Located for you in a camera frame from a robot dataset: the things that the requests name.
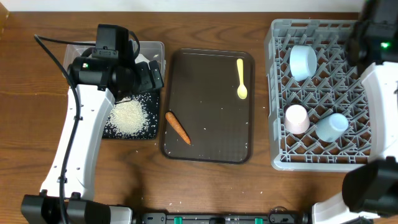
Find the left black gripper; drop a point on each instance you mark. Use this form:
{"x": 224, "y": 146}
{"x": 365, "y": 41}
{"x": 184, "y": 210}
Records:
{"x": 150, "y": 79}

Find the white tissue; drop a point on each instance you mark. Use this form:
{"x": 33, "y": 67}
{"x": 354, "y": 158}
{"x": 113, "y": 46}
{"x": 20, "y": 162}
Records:
{"x": 140, "y": 58}

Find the orange carrot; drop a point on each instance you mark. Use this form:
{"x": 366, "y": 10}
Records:
{"x": 175, "y": 124}

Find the yellow plastic spoon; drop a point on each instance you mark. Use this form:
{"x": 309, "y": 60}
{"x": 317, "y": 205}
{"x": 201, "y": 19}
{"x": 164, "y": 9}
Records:
{"x": 242, "y": 90}

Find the pink cup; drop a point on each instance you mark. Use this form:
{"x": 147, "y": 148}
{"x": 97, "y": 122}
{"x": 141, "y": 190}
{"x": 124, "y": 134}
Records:
{"x": 296, "y": 119}

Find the light blue rice bowl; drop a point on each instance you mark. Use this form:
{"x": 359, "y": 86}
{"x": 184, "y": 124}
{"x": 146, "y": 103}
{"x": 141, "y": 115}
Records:
{"x": 303, "y": 62}

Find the light blue cup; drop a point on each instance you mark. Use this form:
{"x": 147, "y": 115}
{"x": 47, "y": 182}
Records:
{"x": 329, "y": 129}

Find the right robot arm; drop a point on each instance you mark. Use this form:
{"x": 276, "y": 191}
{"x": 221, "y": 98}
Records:
{"x": 370, "y": 191}

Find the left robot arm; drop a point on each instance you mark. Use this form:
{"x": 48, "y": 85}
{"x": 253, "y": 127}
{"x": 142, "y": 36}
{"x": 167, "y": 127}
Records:
{"x": 106, "y": 71}

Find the grey dishwasher rack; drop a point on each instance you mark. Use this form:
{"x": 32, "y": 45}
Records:
{"x": 335, "y": 88}

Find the black tray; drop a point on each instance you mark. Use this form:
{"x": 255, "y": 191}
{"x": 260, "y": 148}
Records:
{"x": 151, "y": 104}

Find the clear plastic bin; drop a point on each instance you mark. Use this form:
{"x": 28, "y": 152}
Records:
{"x": 152, "y": 50}

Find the white rice pile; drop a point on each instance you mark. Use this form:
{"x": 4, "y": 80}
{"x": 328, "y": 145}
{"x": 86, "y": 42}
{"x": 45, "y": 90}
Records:
{"x": 128, "y": 118}

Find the brown serving tray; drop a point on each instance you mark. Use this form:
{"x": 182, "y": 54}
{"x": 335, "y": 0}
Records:
{"x": 202, "y": 94}

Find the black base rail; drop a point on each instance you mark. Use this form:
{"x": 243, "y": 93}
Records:
{"x": 273, "y": 217}

